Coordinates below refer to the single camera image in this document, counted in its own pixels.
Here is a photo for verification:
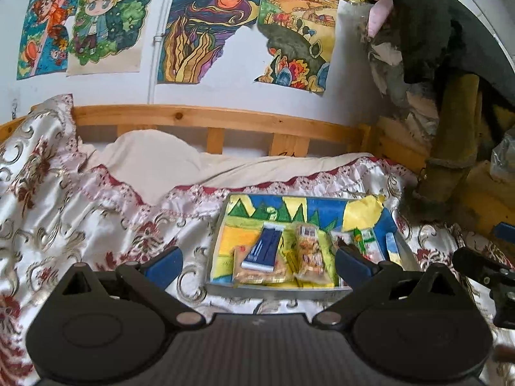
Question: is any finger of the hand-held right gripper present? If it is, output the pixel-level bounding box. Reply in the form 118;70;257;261
452;247;515;287
494;221;515;243

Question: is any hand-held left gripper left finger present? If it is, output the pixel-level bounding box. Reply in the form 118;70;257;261
56;246;207;333

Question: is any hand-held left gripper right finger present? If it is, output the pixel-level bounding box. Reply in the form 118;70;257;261
313;246;464;333

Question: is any green sausage stick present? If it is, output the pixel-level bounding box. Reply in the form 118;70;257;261
350;227;369;256

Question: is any mixed nut packet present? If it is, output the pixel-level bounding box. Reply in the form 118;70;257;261
293;222;337;289

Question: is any dark blue snack packet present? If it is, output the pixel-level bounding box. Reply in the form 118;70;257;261
240;225;285;272

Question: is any grey metal tray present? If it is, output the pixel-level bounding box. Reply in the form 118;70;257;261
205;193;421;300

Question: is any rice cracker packet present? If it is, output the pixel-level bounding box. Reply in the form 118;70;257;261
232;245;294;284

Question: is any yellow snack packet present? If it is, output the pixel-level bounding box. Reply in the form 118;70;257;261
279;245;300;278

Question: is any clear plastic bag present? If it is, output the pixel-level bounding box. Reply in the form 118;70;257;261
490;132;515;186

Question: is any colourful drawing tray liner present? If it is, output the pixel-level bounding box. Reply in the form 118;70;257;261
211;195;397;287

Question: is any cream bed sheet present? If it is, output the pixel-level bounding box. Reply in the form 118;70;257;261
80;129;376;207

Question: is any olive brown garment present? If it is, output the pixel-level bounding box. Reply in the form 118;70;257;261
414;70;484;212

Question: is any floral printed blanket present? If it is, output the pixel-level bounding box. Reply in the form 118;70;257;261
0;94;515;386

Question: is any grey furry garment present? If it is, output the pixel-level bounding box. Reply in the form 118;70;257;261
357;18;440;107

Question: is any black garment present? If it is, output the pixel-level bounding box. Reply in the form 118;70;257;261
363;0;515;107

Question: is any pink cloth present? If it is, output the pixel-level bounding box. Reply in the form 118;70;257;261
368;0;398;38

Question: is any wooden bed frame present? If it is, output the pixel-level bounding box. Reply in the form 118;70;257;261
0;105;428;174

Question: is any landscape wall poster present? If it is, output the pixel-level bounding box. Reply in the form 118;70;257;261
253;0;339;96

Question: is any swirl pattern wall poster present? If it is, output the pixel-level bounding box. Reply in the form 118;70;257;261
157;0;265;86

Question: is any blond cartoon wall poster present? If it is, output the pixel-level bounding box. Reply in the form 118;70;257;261
66;0;156;77

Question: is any orange-haired cartoon wall poster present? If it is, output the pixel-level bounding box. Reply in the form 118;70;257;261
16;0;78;82

